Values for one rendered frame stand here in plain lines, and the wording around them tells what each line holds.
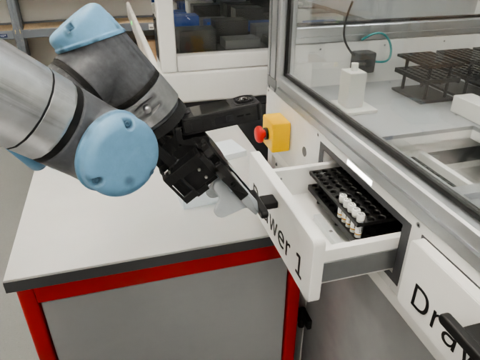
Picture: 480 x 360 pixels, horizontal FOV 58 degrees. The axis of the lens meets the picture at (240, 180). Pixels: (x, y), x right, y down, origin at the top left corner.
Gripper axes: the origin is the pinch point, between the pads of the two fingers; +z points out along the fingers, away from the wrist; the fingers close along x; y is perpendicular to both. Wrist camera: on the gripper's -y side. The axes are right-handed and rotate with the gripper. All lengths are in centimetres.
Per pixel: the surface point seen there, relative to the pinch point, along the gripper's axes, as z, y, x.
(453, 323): 8.0, -10.8, 29.7
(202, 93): 11, -2, -80
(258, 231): 15.8, 4.6, -11.8
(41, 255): -7.8, 38.3, -15.6
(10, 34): -30, 103, -359
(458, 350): 15.1, -9.7, 28.8
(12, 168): 23, 127, -217
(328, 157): 12.5, -15.1, -12.9
